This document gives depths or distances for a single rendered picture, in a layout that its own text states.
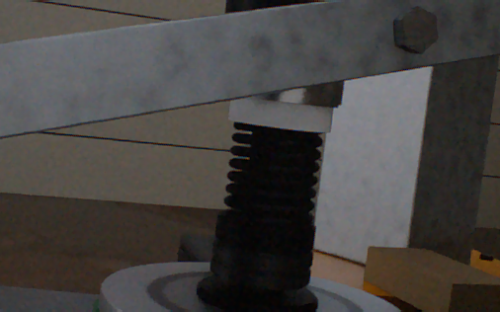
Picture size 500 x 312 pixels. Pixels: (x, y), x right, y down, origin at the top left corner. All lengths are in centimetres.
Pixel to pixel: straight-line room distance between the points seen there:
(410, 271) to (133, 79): 69
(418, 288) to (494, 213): 701
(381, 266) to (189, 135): 556
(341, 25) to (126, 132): 605
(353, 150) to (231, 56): 83
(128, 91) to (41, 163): 601
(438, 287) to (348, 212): 31
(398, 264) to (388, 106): 27
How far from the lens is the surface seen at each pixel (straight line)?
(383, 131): 126
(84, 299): 62
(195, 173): 669
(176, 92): 46
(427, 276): 105
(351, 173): 129
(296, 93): 51
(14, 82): 44
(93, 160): 650
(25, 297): 62
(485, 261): 150
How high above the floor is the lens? 103
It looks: 3 degrees down
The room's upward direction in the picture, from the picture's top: 7 degrees clockwise
